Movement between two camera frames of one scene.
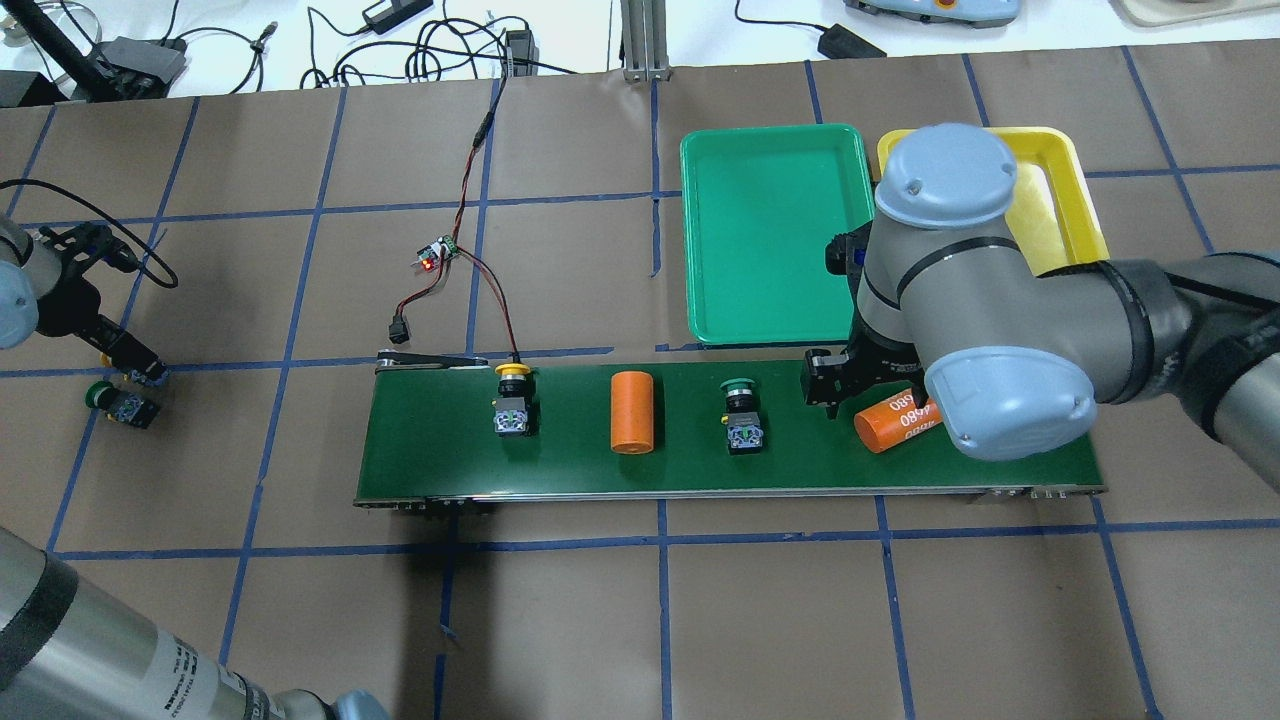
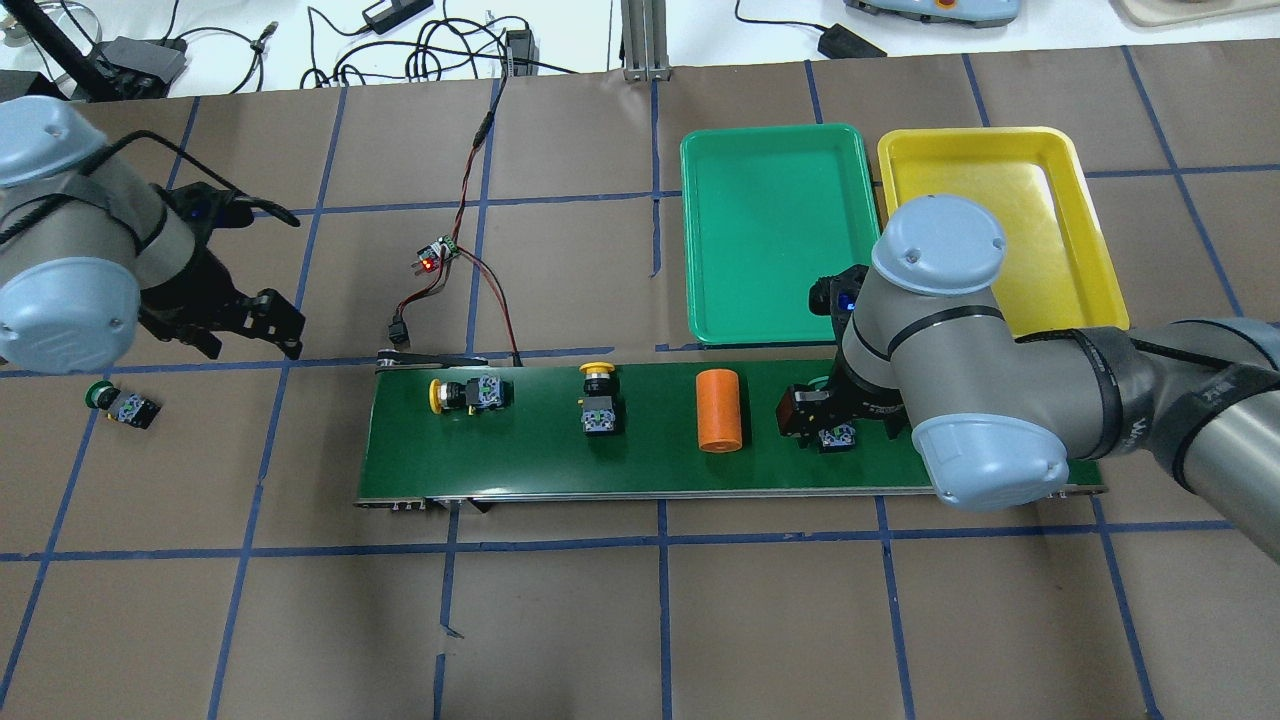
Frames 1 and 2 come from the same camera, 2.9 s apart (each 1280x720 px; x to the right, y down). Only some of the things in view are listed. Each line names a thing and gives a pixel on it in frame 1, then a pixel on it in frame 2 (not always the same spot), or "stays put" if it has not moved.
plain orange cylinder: x=632 y=412 to x=719 y=410
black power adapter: x=387 y=13 stays put
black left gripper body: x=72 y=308 to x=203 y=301
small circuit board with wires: x=440 y=252 stays put
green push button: x=121 y=405 stays put
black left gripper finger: x=133 y=354 to x=290 y=345
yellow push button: x=511 y=414 to x=598 y=414
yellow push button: x=138 y=376 to x=487 y=392
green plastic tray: x=761 y=203 stays put
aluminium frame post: x=645 y=40 stays put
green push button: x=744 y=426 to x=843 y=435
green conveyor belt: x=729 y=426 stays put
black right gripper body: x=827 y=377 to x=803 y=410
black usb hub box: x=521 y=57 stays put
